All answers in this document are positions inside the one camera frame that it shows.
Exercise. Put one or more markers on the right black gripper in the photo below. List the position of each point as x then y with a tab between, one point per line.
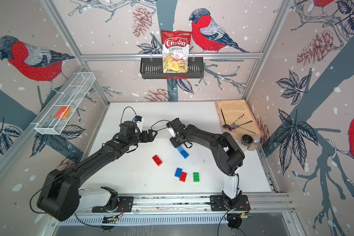
174	144

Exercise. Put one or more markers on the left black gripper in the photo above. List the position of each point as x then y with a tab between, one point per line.
146	139

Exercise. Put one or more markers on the light blue long lego brick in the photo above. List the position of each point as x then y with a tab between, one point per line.
184	154

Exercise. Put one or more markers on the red lego brick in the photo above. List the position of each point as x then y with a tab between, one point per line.
157	160
183	177

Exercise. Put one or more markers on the blue small lego brick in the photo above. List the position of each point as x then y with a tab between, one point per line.
178	172

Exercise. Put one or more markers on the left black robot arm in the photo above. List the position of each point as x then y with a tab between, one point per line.
60	196

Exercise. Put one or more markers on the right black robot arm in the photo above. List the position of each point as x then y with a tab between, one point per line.
227	155

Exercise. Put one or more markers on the green lego brick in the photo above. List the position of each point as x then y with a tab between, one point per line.
196	177

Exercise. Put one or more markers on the black spoon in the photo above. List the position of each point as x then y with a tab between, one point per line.
225	125

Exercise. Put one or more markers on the purple spoon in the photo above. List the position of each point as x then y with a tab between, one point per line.
234	126

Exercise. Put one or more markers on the yellow cloth mat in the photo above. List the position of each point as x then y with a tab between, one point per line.
237	112

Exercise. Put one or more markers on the black lid shaker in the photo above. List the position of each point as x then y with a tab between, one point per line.
246	140

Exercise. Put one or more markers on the orange block in basket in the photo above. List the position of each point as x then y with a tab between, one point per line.
63	112

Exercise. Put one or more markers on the silver lid shaker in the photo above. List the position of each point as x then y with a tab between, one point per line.
255	143

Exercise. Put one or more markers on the chuba cassava chips bag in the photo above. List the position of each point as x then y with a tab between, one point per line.
175	51

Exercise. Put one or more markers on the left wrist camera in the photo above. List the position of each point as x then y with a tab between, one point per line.
139	121

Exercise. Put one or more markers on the spoon with patterned handle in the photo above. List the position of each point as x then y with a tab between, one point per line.
238	119

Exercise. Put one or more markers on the black wall basket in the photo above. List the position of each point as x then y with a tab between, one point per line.
153	69

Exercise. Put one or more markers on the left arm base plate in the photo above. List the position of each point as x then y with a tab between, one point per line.
122	204

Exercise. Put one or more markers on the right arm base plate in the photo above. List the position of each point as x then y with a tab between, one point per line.
224	203

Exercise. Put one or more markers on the white wire basket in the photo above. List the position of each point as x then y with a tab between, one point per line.
72	96

